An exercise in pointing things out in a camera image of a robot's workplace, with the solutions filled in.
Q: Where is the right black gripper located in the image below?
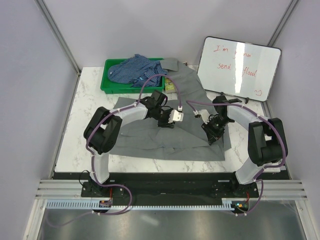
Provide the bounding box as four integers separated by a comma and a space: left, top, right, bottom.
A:
201, 115, 232, 146

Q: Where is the grey long sleeve shirt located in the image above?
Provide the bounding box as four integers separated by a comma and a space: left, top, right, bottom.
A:
110, 58, 231, 161

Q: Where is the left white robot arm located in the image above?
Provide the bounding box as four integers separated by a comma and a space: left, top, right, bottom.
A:
83, 90, 180, 197

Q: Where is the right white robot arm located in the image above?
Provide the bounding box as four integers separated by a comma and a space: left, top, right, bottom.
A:
197, 95, 288, 197

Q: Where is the green paperback book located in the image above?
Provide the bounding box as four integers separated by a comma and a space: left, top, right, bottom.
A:
164, 77, 177, 94

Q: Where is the blue checked shirt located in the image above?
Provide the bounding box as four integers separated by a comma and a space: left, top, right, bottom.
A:
107, 54, 168, 88

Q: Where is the green plastic bin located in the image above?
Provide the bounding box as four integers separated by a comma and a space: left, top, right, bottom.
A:
100, 58, 165, 94

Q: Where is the white dry-erase board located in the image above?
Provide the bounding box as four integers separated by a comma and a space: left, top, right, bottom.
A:
197, 36, 282, 102

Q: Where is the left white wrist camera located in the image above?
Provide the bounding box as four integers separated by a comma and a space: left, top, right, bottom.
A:
168, 109, 184, 124

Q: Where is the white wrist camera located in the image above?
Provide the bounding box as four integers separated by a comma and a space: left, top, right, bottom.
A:
193, 109, 210, 124
168, 109, 184, 124

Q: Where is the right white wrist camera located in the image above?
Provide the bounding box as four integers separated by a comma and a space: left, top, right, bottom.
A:
193, 109, 210, 124

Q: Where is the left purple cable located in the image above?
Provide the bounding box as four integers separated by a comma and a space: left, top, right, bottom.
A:
85, 73, 183, 228

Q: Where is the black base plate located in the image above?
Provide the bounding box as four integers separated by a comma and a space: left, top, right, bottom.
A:
52, 171, 292, 208

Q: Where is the white slotted cable duct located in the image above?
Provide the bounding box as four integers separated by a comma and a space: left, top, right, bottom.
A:
45, 198, 249, 211

